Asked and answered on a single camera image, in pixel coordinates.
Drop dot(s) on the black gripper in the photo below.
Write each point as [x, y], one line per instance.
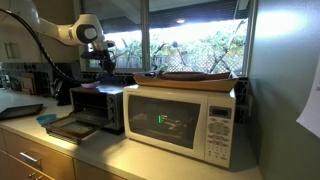
[107, 60]

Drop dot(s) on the pink plastic bowl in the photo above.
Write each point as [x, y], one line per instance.
[90, 85]

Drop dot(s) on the silver toaster oven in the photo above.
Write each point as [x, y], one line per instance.
[100, 103]

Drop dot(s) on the dark coffee maker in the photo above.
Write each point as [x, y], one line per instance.
[61, 93]

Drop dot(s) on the wooden serving tray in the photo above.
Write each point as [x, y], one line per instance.
[186, 85]

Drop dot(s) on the small teal dish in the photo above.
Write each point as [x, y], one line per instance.
[46, 119]

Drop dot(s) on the white microwave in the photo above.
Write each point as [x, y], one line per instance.
[173, 123]

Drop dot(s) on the wooden cutting boards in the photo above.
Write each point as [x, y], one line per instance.
[28, 85]

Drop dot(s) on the black flat tray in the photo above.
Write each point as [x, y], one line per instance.
[20, 111]

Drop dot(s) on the wooden cabinet drawer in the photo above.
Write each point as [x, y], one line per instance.
[50, 160]

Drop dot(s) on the metal cabinet knob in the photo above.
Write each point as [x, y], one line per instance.
[33, 175]

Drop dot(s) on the window with metal frame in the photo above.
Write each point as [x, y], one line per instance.
[145, 33]

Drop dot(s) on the paper wall calendar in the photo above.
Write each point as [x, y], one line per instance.
[311, 106]

